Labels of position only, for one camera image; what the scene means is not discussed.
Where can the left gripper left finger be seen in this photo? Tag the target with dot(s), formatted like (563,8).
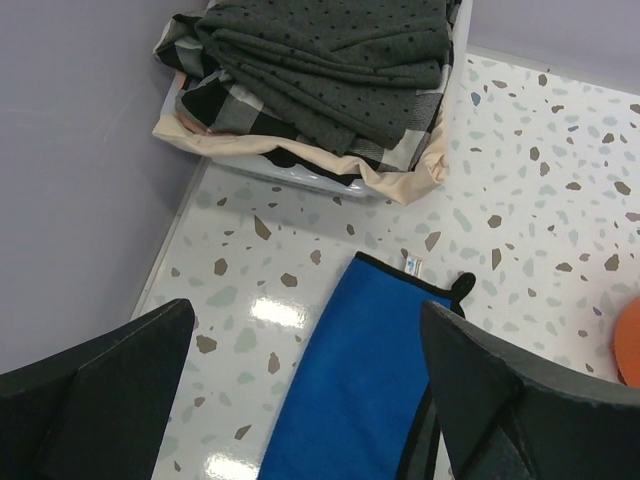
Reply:
(98,410)

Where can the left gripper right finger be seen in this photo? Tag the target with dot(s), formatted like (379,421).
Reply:
(506,413)

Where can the orange round desk organizer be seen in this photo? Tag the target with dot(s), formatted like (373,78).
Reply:
(626,344)

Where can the blue fabric pencil pouch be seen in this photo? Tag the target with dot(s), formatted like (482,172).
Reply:
(359,391)

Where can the small white blue eraser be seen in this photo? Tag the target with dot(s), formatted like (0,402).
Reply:
(413,265)

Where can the white bin with dark cloth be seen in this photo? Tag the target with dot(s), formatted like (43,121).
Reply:
(350,90)

